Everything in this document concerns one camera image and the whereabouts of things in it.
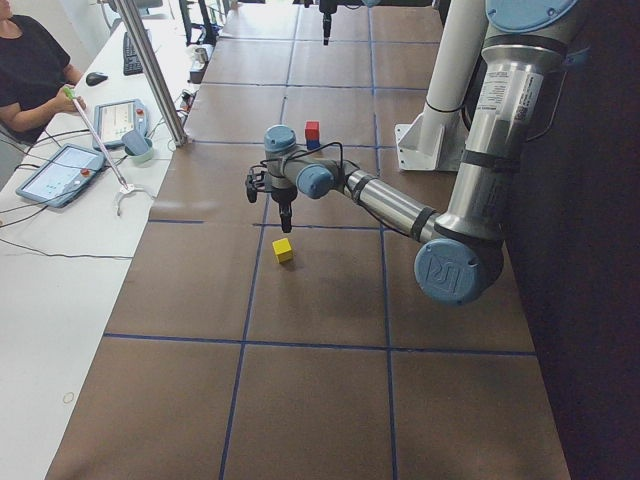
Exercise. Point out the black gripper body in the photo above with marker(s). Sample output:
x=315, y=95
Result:
x=327, y=7
x=282, y=196

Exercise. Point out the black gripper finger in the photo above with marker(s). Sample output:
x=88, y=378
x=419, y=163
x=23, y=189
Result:
x=328, y=25
x=325, y=28
x=283, y=215
x=289, y=218

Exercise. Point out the yellow wooden block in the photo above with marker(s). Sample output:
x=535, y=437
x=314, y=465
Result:
x=282, y=250

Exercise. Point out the red wooden block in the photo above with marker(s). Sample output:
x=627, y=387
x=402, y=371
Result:
x=312, y=131

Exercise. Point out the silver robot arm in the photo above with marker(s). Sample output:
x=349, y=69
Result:
x=490, y=67

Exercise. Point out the orange black connector board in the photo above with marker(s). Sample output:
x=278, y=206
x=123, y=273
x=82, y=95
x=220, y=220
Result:
x=187, y=99

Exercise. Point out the light blue tape roll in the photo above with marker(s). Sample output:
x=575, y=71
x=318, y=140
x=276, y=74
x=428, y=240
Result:
x=137, y=147

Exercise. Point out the metal cup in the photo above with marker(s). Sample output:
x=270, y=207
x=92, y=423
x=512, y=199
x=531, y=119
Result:
x=202, y=53

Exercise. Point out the long grabber stick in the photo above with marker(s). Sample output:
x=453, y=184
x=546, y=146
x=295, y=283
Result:
x=126, y=189

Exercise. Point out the far teach pendant tablet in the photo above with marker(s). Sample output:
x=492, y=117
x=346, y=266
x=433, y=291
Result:
x=113, y=120

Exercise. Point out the teach pendant tablet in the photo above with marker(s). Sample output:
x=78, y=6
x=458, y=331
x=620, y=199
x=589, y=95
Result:
x=63, y=177
x=113, y=120

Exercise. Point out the black computer keyboard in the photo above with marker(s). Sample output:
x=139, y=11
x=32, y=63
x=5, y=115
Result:
x=131, y=62

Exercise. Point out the black computer mouse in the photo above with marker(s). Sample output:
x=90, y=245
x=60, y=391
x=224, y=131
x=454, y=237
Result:
x=95, y=78

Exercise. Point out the near teach pendant tablet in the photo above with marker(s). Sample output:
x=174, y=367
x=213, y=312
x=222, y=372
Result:
x=63, y=177

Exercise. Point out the seated person black shirt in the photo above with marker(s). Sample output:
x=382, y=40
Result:
x=35, y=70

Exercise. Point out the aluminium frame post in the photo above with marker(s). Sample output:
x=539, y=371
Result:
x=130, y=16

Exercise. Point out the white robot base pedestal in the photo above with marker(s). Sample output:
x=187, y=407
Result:
x=435, y=140

